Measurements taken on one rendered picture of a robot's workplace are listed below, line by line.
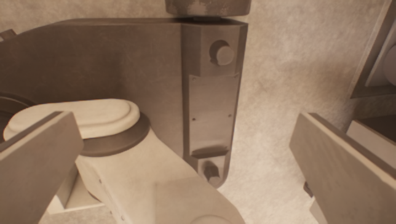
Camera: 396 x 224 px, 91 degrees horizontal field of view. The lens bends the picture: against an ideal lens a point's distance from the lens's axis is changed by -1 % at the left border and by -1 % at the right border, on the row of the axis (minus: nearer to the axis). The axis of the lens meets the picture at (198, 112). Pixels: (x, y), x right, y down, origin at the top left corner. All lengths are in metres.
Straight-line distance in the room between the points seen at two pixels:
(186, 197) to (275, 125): 0.71
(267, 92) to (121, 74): 0.54
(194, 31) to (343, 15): 0.59
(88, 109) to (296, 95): 0.74
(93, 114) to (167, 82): 0.19
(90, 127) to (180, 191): 0.18
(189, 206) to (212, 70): 0.30
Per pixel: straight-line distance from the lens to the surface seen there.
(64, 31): 0.48
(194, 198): 0.24
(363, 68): 1.05
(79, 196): 0.50
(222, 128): 0.55
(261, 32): 0.71
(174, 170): 0.31
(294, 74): 0.84
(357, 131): 0.94
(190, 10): 0.44
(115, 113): 0.36
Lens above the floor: 0.61
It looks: 57 degrees down
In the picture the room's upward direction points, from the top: 156 degrees clockwise
